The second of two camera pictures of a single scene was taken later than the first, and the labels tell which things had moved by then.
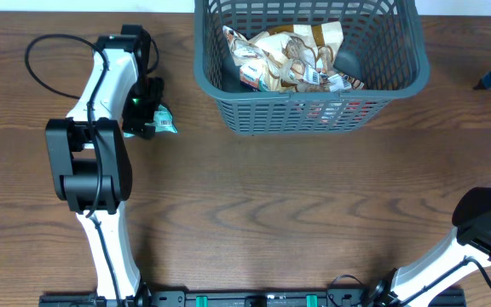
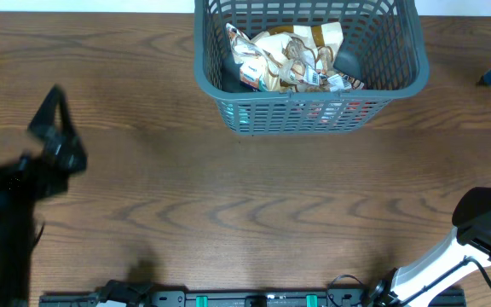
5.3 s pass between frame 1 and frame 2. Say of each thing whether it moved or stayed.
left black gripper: moved
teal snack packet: moved
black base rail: stayed
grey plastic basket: stayed
